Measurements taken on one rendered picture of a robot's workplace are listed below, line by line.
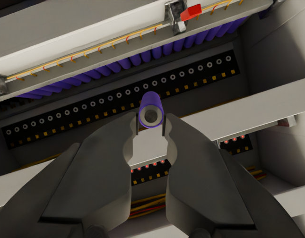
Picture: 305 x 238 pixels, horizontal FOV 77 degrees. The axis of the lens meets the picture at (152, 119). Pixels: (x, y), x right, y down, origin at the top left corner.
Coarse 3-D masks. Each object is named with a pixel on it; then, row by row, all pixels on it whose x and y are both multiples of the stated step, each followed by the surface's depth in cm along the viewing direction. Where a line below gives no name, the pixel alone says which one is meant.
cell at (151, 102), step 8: (144, 96) 17; (152, 96) 16; (144, 104) 13; (152, 104) 13; (160, 104) 14; (144, 112) 13; (152, 112) 13; (160, 112) 13; (144, 120) 13; (152, 120) 13; (160, 120) 13
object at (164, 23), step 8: (224, 0) 26; (232, 0) 26; (208, 8) 26; (216, 8) 27; (168, 24) 27; (144, 32) 27; (112, 40) 27; (120, 40) 27; (88, 48) 27; (96, 48) 27; (64, 56) 27; (80, 56) 28; (56, 64) 28; (32, 72) 28; (8, 80) 28
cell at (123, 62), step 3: (120, 60) 31; (123, 60) 31; (126, 60) 32; (129, 60) 35; (120, 63) 33; (123, 63) 33; (126, 63) 33; (129, 63) 35; (123, 66) 35; (126, 66) 35; (129, 66) 36
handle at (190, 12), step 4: (188, 8) 17; (192, 8) 17; (196, 8) 17; (200, 8) 17; (184, 12) 18; (188, 12) 17; (192, 12) 17; (196, 12) 17; (200, 12) 17; (184, 16) 19; (188, 16) 18; (192, 16) 17; (176, 20) 23; (180, 20) 21; (184, 20) 20; (180, 24) 24; (184, 24) 24; (180, 28) 23; (184, 28) 23
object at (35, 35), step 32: (64, 0) 22; (96, 0) 22; (128, 0) 22; (160, 0) 22; (192, 0) 24; (288, 0) 26; (0, 32) 23; (32, 32) 22; (64, 32) 22; (96, 32) 24; (128, 32) 27; (256, 32) 35; (0, 64) 24; (32, 64) 27
